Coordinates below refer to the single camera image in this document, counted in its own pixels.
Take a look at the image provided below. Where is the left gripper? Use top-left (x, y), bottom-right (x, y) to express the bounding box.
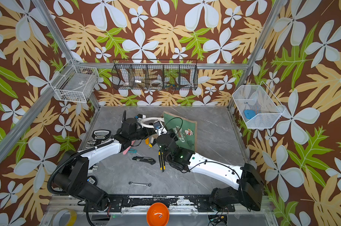
top-left (130, 123), bottom-right (159, 142)

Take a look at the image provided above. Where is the green burlap Christmas tote bag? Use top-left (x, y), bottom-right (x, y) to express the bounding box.
top-left (140, 111), bottom-right (198, 153)

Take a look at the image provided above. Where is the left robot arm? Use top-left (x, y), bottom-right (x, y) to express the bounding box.
top-left (47, 118), bottom-right (156, 211)

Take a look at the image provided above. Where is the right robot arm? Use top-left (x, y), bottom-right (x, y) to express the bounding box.
top-left (155, 134), bottom-right (265, 211)

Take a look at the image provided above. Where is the orange utility knife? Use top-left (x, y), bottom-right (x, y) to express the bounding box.
top-left (145, 137), bottom-right (154, 148)

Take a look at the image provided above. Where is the teal utility knife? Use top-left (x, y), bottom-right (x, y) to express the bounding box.
top-left (128, 148), bottom-right (137, 153)

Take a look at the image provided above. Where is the small silver wrench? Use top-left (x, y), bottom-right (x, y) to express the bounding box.
top-left (129, 181), bottom-right (152, 187)

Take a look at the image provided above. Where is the orange bowl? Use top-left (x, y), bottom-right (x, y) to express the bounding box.
top-left (147, 202), bottom-right (170, 226)

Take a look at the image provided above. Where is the blue object in basket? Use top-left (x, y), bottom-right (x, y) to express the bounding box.
top-left (244, 109), bottom-right (256, 120)

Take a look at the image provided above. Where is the white mesh basket right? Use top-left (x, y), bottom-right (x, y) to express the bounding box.
top-left (232, 82), bottom-right (286, 130)

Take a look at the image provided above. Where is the yellow tape roll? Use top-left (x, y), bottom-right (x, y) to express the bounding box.
top-left (51, 208), bottom-right (77, 226)

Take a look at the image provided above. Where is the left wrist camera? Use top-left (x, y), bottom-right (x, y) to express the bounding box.
top-left (135, 114), bottom-right (146, 120)

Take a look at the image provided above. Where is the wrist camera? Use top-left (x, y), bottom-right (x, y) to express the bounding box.
top-left (153, 120), bottom-right (164, 131)
top-left (135, 114), bottom-right (146, 120)

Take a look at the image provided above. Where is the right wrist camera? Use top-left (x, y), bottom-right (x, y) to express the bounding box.
top-left (153, 120), bottom-right (164, 131)

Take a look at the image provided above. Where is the black socket set rail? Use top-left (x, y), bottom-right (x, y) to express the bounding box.
top-left (86, 130), bottom-right (111, 149)

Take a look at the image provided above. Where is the black wire basket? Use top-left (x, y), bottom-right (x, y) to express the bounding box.
top-left (110, 59), bottom-right (199, 90)

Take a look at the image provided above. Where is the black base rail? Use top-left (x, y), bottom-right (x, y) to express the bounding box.
top-left (83, 193), bottom-right (236, 213)

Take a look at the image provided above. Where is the white wire basket left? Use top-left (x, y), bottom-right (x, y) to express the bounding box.
top-left (50, 60), bottom-right (99, 103)

